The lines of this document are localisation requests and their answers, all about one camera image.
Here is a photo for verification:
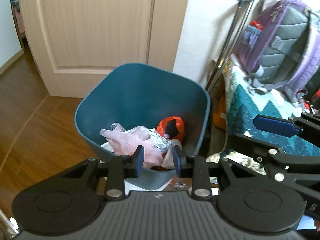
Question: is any teal plastic trash bin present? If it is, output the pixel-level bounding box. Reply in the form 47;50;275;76
74;62;211;190

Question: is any pink crumpled plastic bag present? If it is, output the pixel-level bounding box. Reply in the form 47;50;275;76
99;122;171;168

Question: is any folded metal drying rack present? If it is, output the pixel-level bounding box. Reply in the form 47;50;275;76
206;0;255;94

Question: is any teal white quilted blanket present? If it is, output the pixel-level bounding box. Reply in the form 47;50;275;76
207;64;319;175

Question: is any light wooden door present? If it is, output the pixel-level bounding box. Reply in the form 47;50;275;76
19;0;188;98

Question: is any purple grey backpack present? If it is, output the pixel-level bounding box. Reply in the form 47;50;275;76
239;0;319;104

